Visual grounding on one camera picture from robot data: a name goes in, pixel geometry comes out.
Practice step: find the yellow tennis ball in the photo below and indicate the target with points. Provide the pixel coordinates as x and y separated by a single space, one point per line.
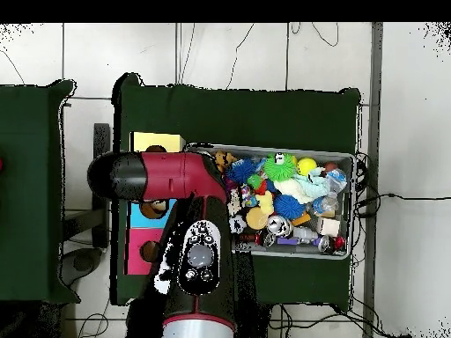
306 166

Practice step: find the black stand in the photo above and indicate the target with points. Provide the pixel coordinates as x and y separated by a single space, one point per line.
101 225

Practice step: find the small soccer ball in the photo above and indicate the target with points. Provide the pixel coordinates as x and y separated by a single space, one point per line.
239 224

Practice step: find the mint green cloth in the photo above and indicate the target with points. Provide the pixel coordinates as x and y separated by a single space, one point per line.
313 185

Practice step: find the dark green tablecloth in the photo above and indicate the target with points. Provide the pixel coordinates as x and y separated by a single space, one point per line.
246 119
28 193

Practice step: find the blue puffer ball with eyes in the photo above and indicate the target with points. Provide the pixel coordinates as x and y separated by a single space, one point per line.
241 171

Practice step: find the green spiky puffer toy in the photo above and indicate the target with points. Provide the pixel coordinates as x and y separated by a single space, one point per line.
280 170

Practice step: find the grey floor strip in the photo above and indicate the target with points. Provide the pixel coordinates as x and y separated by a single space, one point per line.
376 105

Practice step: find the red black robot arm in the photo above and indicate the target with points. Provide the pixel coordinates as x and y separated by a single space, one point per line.
165 176

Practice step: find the plain blue puffer ball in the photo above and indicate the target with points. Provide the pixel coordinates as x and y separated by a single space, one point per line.
287 207

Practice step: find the grey rounded stand base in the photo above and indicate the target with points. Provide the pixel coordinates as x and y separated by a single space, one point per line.
82 262

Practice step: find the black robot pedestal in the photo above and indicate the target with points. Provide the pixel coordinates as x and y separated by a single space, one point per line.
260 327

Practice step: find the wooden box with three holes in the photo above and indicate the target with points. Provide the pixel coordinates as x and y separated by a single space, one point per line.
141 141

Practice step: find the metal mesh bin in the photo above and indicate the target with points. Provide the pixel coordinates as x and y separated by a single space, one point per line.
299 251

